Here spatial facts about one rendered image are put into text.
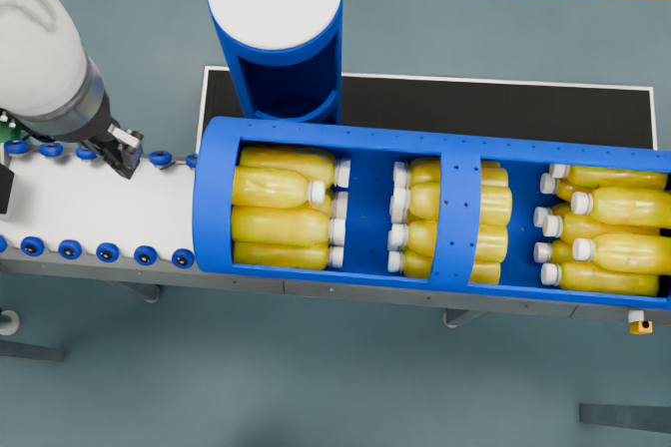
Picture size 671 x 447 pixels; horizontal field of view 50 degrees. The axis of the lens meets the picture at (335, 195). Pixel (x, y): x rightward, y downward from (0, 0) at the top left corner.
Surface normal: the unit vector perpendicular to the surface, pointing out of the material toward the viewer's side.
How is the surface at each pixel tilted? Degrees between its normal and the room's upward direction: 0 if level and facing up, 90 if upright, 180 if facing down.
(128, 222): 0
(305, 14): 0
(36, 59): 84
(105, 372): 0
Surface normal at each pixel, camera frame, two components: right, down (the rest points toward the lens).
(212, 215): -0.04, 0.22
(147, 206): 0.00, -0.26
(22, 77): 0.53, 0.80
